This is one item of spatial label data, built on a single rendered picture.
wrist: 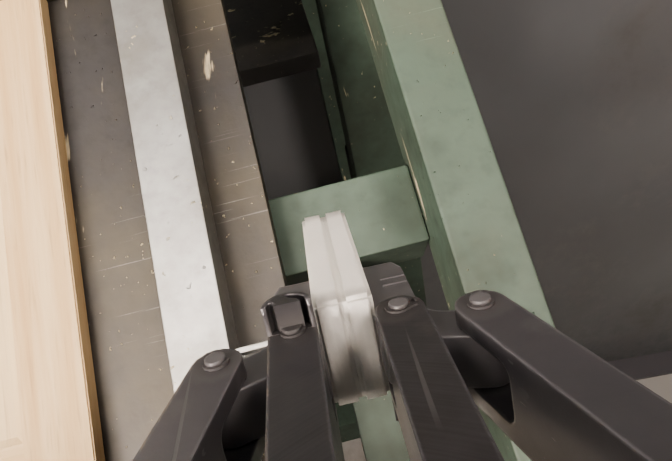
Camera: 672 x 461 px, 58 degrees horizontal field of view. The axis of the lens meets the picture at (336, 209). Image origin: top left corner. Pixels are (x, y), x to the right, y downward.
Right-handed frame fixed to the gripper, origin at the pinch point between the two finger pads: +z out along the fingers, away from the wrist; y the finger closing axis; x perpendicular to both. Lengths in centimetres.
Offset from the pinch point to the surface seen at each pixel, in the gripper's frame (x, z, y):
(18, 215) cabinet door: -3.8, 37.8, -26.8
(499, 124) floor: -38, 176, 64
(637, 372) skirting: -198, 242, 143
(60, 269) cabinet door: -8.6, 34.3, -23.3
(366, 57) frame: 1, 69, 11
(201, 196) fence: -4.8, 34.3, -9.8
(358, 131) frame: -10, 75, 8
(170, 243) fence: -7.6, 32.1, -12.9
